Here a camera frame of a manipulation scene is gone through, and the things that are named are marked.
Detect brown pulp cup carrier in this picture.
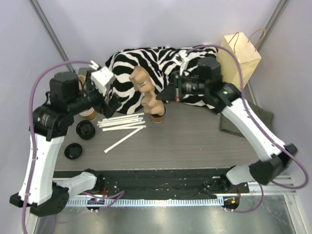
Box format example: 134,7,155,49
129,66,164,115

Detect brown paper takeout bag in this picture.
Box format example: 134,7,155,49
216,32,261,90

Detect black plastic cup lid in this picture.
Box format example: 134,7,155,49
151,107,166,118

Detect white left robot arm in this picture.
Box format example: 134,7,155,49
9,70,120,217

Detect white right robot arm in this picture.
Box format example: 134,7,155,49
156,57,297,193

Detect white wrapped straw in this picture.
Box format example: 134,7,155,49
97,117,143,124
102,125,146,132
104,127,144,153
97,120,145,127
102,113,144,122

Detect stack of paper cups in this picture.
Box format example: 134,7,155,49
78,75,97,121

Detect stack of black lids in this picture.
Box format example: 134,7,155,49
76,120,96,140

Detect single black plastic lid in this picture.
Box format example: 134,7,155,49
64,143,83,160

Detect olive green folded cloth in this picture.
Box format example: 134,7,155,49
219,100,274,137

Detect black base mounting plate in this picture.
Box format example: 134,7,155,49
55,169,251,195

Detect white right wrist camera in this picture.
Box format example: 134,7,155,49
172,51,191,72

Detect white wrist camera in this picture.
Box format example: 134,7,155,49
90,60,115,96
172,51,191,72

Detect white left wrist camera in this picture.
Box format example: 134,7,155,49
90,60,115,96

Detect white slotted cable duct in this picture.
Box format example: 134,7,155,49
66,196,224,207

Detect aluminium frame rail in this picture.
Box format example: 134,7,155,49
29,0,69,61

